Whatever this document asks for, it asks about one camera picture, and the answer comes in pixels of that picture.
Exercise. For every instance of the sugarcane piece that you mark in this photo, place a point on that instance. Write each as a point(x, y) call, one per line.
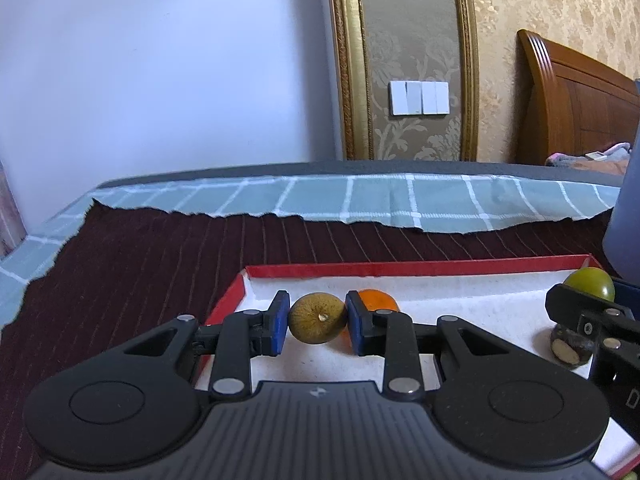
point(567, 347)

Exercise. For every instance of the white light switch panel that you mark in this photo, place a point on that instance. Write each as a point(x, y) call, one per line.
point(419, 97)

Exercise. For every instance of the wooden headboard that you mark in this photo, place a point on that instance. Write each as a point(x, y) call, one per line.
point(575, 110)

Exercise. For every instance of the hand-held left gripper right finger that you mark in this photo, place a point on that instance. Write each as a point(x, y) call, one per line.
point(356, 325)

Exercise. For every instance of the green round fruit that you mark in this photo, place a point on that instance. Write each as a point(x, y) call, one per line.
point(592, 282)

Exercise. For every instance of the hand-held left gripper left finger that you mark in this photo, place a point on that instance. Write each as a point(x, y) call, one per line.
point(280, 320)

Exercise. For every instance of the blue electric kettle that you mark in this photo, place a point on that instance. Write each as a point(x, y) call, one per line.
point(625, 210)

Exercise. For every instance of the teal checked cloth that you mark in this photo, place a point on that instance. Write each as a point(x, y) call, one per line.
point(350, 200)

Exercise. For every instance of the pink patterned curtain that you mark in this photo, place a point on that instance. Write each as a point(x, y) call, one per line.
point(10, 210)

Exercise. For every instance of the orange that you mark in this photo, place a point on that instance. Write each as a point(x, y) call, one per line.
point(382, 301)

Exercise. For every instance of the red cardboard box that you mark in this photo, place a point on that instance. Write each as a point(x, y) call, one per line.
point(450, 300)

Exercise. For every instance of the pink blanket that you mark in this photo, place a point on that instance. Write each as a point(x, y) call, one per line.
point(575, 160)

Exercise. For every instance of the yellow-brown round fruit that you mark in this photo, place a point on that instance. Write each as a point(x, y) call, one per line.
point(317, 320)

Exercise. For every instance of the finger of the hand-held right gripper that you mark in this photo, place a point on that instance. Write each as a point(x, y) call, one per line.
point(565, 302)
point(627, 297)

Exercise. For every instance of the maroon striped cloth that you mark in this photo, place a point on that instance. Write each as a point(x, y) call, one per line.
point(125, 270)

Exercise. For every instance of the gold wall frame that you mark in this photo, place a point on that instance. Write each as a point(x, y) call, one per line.
point(350, 60)

